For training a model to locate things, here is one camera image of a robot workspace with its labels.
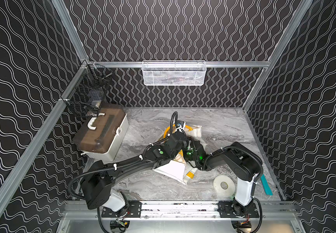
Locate white storage box brown lid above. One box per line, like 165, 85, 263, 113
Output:
73, 103, 129, 164

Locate white tape roll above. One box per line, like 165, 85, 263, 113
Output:
213, 175, 236, 198

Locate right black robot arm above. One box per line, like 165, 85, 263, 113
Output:
183, 140, 263, 217

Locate teal flat stick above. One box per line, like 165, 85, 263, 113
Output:
261, 175, 273, 196

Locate white tote bag yellow handles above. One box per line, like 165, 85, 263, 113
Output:
153, 125, 207, 185

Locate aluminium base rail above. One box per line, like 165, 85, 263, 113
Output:
55, 199, 305, 233

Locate white wire mesh basket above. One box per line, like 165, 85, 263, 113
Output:
141, 60, 207, 86

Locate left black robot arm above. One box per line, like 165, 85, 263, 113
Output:
68, 130, 190, 212

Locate black wire basket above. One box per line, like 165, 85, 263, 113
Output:
64, 66, 114, 118

